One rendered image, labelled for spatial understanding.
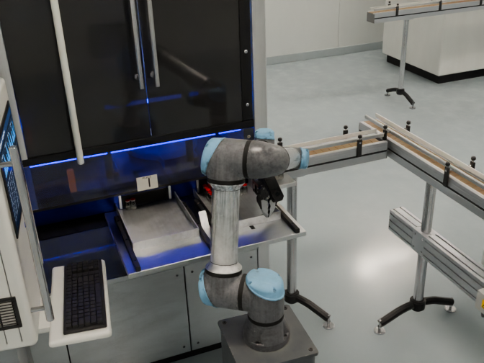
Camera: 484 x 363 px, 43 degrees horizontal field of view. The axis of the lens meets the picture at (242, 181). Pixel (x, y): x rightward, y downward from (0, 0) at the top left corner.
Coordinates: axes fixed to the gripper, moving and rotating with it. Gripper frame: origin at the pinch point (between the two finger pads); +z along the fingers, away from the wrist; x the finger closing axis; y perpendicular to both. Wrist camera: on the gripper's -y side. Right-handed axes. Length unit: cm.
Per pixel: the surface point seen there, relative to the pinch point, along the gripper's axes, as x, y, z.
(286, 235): -2.4, -11.5, 3.6
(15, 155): 87, -28, -54
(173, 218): 33.9, 19.2, 3.2
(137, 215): 47, 28, 3
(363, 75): -290, 396, 89
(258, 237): 7.5, -8.1, 3.6
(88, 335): 77, -29, 11
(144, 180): 42, 28, -12
